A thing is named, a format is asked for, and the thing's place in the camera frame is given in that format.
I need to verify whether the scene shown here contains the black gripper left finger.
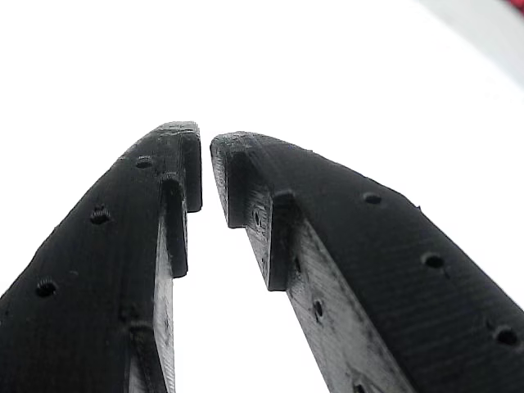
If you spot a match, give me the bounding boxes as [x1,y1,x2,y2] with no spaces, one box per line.
[0,120,204,393]

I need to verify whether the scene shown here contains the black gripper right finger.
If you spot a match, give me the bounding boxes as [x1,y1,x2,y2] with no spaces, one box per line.
[209,130,524,393]

